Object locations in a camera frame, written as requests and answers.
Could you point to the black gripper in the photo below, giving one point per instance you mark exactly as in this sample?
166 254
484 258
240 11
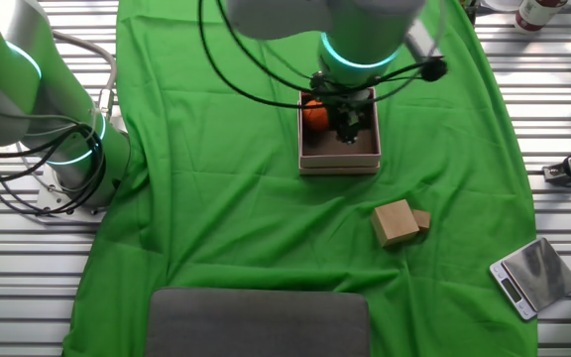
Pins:
345 101

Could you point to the orange mini basketball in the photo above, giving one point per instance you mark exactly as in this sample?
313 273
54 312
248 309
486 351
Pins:
315 118

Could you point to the large wooden block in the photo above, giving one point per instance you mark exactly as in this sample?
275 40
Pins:
394 223

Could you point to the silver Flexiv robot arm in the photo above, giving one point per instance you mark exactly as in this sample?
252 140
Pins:
67 124

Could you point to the pink gift box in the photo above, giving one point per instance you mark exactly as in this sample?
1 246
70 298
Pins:
340 159

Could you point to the small wooden cube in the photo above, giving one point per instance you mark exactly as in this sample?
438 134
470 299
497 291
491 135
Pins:
422 220

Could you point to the green cloth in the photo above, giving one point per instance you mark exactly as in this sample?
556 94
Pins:
241 198

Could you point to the red and white can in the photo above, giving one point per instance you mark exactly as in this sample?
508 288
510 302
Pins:
533 15

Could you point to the grey cushion pad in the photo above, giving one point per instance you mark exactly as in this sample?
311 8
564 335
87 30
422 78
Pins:
256 322

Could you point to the silver digital kitchen scale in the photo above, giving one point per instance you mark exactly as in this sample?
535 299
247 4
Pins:
538 273

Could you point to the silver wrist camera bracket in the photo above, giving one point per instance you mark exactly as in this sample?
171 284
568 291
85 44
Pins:
419 39

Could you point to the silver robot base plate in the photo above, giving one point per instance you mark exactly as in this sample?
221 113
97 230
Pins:
47 191

